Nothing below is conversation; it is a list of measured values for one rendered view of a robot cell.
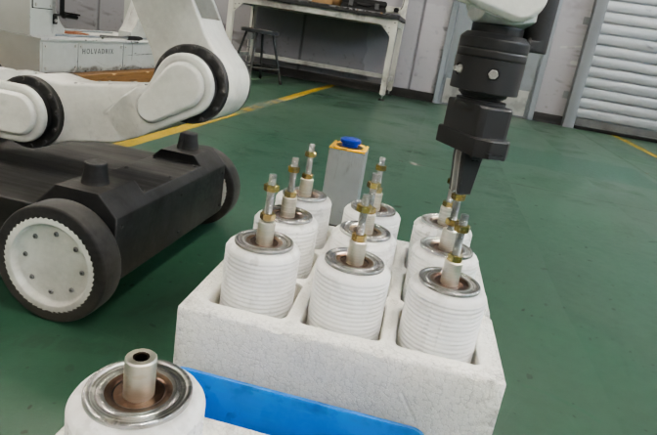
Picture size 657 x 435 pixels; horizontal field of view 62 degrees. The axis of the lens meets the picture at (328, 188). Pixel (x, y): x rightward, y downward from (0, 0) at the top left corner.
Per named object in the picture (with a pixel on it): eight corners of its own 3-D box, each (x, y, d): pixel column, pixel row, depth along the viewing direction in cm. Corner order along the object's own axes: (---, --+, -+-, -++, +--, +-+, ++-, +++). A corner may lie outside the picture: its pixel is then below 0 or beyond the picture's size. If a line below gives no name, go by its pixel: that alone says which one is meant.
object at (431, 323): (369, 393, 72) (394, 270, 67) (420, 377, 78) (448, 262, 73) (416, 442, 65) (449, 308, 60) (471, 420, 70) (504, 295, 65)
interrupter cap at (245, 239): (288, 261, 66) (289, 255, 65) (228, 250, 66) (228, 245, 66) (296, 239, 73) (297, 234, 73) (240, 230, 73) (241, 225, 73)
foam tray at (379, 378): (165, 429, 70) (176, 305, 65) (257, 297, 107) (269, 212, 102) (470, 512, 65) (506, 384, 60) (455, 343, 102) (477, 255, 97)
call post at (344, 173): (305, 293, 112) (328, 147, 103) (312, 280, 118) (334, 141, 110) (338, 301, 111) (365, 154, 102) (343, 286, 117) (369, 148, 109)
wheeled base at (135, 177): (-210, 227, 100) (-233, 42, 91) (8, 169, 149) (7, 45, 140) (101, 311, 89) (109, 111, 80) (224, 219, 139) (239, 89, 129)
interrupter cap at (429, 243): (475, 249, 80) (476, 245, 80) (467, 267, 73) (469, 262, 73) (425, 236, 82) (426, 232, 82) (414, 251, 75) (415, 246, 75)
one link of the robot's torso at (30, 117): (-52, 133, 107) (-55, 65, 103) (23, 120, 126) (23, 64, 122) (39, 153, 104) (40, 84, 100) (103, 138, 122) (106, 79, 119)
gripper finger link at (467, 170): (451, 192, 74) (460, 148, 72) (470, 193, 75) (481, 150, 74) (457, 195, 73) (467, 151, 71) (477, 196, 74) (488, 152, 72)
